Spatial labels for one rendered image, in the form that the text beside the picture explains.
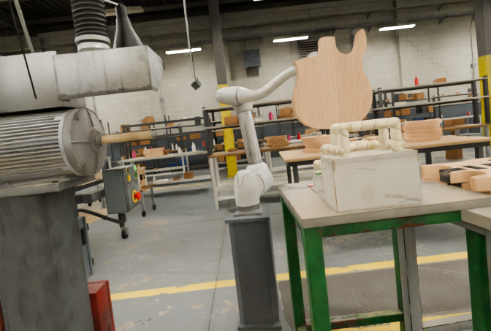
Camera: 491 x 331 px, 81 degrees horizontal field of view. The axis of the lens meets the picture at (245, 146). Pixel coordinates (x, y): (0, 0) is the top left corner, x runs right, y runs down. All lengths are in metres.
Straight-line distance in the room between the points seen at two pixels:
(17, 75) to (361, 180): 1.20
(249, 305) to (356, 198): 1.23
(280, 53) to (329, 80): 11.33
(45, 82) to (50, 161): 0.27
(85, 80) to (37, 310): 0.82
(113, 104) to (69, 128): 12.13
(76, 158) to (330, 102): 1.02
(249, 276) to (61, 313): 1.03
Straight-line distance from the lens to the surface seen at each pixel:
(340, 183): 0.96
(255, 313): 2.04
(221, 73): 8.11
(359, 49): 1.40
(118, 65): 1.02
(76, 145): 1.12
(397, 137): 1.02
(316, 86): 1.31
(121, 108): 13.10
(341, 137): 0.96
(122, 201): 1.41
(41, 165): 1.20
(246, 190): 1.79
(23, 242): 1.29
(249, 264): 1.89
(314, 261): 1.00
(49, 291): 1.31
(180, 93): 12.44
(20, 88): 1.27
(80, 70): 1.07
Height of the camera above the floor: 1.22
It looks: 3 degrees down
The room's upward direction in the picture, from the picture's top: 6 degrees counter-clockwise
